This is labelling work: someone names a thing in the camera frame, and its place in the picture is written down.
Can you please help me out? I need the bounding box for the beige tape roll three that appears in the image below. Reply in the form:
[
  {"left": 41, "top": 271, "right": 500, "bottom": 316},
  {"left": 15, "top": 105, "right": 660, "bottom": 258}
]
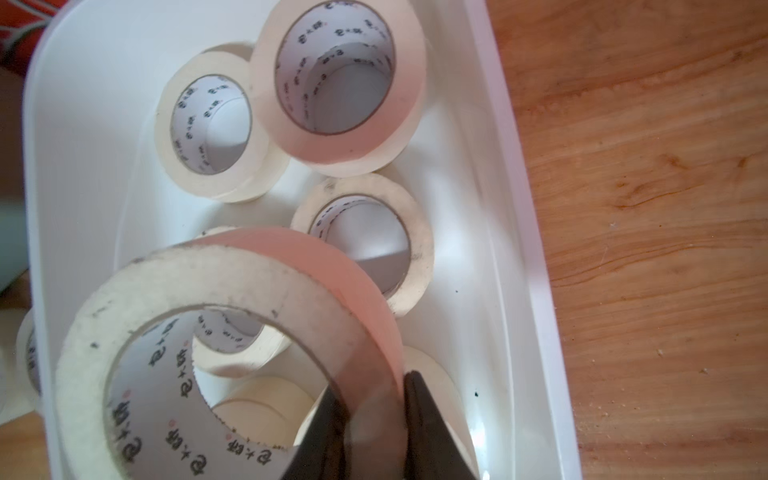
[{"left": 191, "top": 226, "right": 292, "bottom": 379}]

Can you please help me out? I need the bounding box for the beige tape roll two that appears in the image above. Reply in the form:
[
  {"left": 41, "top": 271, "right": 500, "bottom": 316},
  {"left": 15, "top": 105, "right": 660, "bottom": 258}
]
[{"left": 212, "top": 346, "right": 478, "bottom": 476}]

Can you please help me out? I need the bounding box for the beige tape roll six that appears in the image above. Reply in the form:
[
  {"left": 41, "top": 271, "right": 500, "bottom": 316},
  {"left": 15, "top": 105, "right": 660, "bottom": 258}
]
[{"left": 249, "top": 1, "right": 427, "bottom": 177}]

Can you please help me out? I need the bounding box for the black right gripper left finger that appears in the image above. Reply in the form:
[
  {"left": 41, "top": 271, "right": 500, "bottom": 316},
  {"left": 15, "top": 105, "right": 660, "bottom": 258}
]
[{"left": 282, "top": 388, "right": 350, "bottom": 480}]

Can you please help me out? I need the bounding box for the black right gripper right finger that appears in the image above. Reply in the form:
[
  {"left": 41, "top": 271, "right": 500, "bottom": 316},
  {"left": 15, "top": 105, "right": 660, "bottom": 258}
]
[{"left": 404, "top": 371, "right": 476, "bottom": 480}]

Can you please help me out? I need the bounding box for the beige tape roll eight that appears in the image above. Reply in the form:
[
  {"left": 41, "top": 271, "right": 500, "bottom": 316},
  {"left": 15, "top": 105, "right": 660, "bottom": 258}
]
[{"left": 56, "top": 227, "right": 408, "bottom": 479}]

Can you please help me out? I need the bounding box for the beige tape roll seven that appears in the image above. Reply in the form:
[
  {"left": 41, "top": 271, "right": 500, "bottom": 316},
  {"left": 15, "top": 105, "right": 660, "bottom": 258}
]
[{"left": 16, "top": 309, "right": 44, "bottom": 416}]

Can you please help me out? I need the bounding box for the beige tape roll five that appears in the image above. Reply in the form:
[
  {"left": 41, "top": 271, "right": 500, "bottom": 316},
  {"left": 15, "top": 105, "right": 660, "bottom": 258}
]
[{"left": 155, "top": 44, "right": 290, "bottom": 203}]

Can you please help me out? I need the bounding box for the beige tape roll four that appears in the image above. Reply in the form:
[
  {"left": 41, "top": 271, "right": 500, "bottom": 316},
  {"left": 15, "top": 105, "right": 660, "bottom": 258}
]
[{"left": 291, "top": 173, "right": 434, "bottom": 318}]

